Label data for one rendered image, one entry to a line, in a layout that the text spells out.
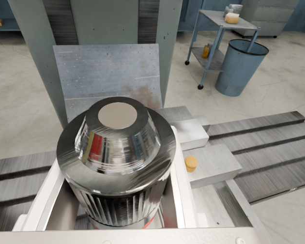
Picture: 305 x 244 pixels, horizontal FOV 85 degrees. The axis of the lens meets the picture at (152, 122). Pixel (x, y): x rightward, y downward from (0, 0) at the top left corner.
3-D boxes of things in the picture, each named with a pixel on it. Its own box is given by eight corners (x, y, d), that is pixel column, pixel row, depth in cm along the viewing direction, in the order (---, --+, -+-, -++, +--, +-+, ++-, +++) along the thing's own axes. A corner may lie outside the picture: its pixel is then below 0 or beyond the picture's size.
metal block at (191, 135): (200, 155, 35) (209, 137, 31) (174, 161, 33) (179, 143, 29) (189, 137, 38) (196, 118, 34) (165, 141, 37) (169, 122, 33)
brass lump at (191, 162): (197, 171, 28) (200, 165, 27) (185, 174, 28) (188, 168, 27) (191, 160, 30) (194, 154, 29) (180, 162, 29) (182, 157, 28)
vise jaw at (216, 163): (234, 178, 33) (243, 168, 30) (161, 198, 29) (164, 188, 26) (217, 153, 36) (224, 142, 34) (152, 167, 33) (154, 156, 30)
